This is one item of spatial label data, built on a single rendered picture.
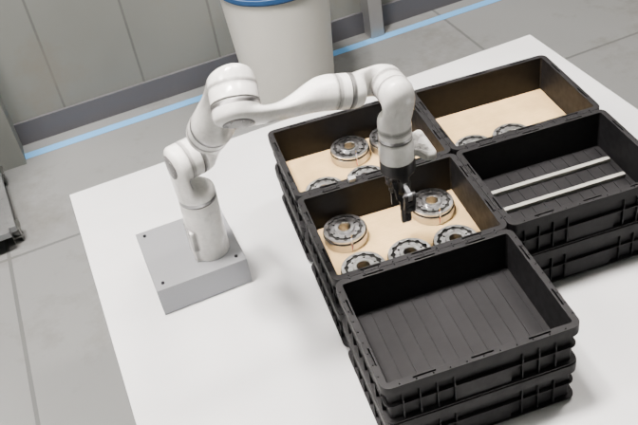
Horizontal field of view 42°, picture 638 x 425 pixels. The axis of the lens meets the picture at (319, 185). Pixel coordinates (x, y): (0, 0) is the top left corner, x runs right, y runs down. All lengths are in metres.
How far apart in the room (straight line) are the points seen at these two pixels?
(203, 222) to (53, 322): 1.37
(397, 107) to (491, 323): 0.49
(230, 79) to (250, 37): 2.23
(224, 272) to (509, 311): 0.70
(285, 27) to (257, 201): 1.46
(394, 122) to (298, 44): 2.11
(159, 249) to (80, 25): 2.08
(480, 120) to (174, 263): 0.90
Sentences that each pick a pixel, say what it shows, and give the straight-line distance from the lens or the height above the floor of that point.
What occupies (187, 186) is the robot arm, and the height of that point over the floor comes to 1.03.
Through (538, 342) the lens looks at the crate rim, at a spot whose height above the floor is 0.92.
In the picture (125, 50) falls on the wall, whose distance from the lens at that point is 4.16.
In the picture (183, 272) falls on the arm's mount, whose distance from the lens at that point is 2.07.
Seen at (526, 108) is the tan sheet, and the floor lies 0.83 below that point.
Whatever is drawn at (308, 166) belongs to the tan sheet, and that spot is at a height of 0.83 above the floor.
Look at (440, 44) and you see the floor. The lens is 4.36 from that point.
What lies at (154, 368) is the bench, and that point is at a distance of 2.00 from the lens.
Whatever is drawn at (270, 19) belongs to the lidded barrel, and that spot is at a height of 0.53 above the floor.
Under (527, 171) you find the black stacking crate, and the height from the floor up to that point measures 0.83.
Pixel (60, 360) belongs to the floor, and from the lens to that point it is 3.12.
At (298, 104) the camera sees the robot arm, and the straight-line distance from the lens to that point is 1.53.
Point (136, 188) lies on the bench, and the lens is 2.52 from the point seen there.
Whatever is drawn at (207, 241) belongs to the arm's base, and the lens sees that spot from 2.03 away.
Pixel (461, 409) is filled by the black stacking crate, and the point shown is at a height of 0.80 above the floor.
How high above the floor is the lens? 2.16
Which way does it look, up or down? 38 degrees down
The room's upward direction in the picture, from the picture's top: 10 degrees counter-clockwise
